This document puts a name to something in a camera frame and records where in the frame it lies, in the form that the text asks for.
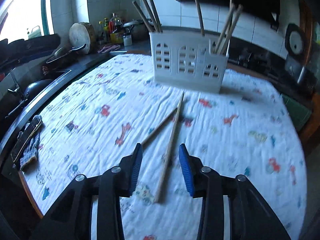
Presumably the steel bowl with handle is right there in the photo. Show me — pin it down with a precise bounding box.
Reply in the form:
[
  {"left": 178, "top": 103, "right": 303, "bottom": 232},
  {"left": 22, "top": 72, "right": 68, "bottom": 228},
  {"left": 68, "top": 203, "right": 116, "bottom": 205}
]
[{"left": 44, "top": 44, "right": 86, "bottom": 70}]

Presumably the pink cloth rag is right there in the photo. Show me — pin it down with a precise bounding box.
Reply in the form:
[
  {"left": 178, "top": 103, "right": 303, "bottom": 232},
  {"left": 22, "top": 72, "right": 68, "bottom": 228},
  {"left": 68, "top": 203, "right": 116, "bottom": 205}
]
[{"left": 97, "top": 44, "right": 120, "bottom": 54}]

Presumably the black gas stove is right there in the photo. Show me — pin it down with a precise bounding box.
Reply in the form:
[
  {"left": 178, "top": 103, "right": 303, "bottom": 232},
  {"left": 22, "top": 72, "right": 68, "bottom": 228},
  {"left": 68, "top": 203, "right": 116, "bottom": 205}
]
[{"left": 228, "top": 47, "right": 285, "bottom": 75}]

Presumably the round wooden cutting board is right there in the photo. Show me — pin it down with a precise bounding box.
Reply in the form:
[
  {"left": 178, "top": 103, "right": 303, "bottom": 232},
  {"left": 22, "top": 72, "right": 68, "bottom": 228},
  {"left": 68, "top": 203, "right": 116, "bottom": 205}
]
[{"left": 68, "top": 22, "right": 96, "bottom": 55}]

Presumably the white plastic utensil holder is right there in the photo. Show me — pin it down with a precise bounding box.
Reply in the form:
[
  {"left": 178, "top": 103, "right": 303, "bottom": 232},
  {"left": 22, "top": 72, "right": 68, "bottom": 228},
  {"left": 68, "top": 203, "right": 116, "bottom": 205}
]
[{"left": 149, "top": 30, "right": 228, "bottom": 93}]

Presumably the dark soy sauce bottle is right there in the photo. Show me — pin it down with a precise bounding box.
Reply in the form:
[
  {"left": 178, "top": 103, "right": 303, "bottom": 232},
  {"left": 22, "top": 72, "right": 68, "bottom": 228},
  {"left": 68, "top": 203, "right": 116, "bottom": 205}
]
[{"left": 109, "top": 12, "right": 124, "bottom": 44}]

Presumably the grey knit glove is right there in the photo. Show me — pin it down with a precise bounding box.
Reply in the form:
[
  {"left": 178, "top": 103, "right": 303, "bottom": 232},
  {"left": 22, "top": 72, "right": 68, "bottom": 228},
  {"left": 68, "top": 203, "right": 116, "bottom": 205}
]
[{"left": 20, "top": 128, "right": 40, "bottom": 171}]

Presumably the wooden chopstick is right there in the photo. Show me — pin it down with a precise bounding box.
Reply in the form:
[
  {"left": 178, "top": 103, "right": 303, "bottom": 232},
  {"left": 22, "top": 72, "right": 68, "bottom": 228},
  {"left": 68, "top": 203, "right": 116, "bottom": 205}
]
[
  {"left": 140, "top": 108, "right": 177, "bottom": 148},
  {"left": 149, "top": 0, "right": 163, "bottom": 33},
  {"left": 214, "top": 15, "right": 228, "bottom": 54},
  {"left": 132, "top": 0, "right": 154, "bottom": 33},
  {"left": 217, "top": 4, "right": 243, "bottom": 55},
  {"left": 154, "top": 92, "right": 185, "bottom": 203},
  {"left": 142, "top": 0, "right": 159, "bottom": 33},
  {"left": 226, "top": 0, "right": 235, "bottom": 34},
  {"left": 194, "top": 0, "right": 205, "bottom": 37}
]

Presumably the small white jar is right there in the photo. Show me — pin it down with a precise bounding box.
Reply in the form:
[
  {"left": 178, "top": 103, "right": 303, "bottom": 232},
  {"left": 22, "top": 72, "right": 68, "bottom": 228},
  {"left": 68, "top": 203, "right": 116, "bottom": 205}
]
[{"left": 123, "top": 34, "right": 132, "bottom": 47}]

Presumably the white cartoon print cloth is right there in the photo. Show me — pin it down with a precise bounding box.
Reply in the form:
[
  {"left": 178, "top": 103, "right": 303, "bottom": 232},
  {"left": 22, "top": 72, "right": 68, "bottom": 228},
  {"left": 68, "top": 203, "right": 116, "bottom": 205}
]
[{"left": 23, "top": 54, "right": 307, "bottom": 239}]

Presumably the black rice cooker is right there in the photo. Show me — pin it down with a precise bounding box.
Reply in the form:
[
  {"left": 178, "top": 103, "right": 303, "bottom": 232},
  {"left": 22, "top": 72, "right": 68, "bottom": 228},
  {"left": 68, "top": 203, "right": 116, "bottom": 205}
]
[{"left": 285, "top": 23, "right": 317, "bottom": 93}]

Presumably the steel cooking pot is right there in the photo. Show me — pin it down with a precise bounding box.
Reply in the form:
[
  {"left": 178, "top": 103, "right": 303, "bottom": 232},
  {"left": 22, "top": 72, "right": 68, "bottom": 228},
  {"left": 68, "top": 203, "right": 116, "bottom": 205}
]
[{"left": 123, "top": 19, "right": 149, "bottom": 41}]

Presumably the smartphone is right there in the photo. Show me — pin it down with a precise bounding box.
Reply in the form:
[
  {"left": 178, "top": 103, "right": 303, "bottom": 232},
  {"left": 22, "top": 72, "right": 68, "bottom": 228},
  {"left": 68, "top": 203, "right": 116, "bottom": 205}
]
[{"left": 11, "top": 115, "right": 42, "bottom": 165}]

